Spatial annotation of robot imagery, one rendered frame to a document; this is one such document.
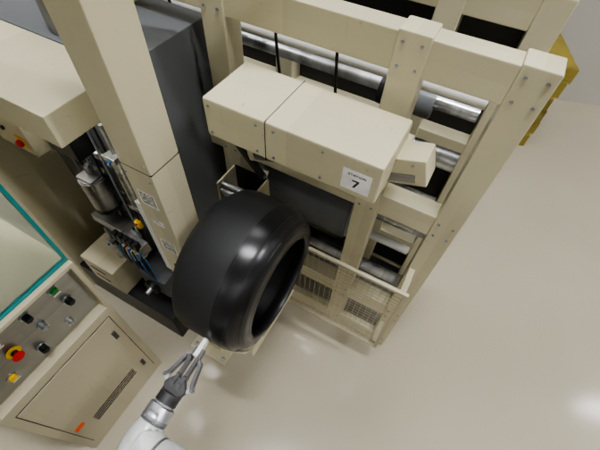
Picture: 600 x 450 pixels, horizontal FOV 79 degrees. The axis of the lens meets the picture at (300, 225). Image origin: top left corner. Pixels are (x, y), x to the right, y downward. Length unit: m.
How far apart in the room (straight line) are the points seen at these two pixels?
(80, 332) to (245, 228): 0.95
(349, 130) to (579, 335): 2.63
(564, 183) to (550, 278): 1.18
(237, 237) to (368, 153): 0.49
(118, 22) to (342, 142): 0.60
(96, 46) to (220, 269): 0.67
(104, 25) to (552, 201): 3.77
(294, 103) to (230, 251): 0.50
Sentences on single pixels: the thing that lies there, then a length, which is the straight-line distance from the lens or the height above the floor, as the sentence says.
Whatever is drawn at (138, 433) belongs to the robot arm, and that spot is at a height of 1.18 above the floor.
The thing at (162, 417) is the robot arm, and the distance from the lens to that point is 1.37.
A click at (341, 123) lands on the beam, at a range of 1.13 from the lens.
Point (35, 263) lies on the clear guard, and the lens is 1.54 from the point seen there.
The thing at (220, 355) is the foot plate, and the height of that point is 0.01.
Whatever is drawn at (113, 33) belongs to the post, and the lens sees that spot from 0.99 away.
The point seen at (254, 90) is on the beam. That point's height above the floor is 1.78.
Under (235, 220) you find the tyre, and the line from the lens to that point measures 1.24.
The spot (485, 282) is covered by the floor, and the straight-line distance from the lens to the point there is 3.20.
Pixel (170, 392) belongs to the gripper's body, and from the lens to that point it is 1.39.
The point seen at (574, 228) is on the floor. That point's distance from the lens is 3.98.
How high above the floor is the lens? 2.47
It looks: 54 degrees down
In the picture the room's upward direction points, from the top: 4 degrees clockwise
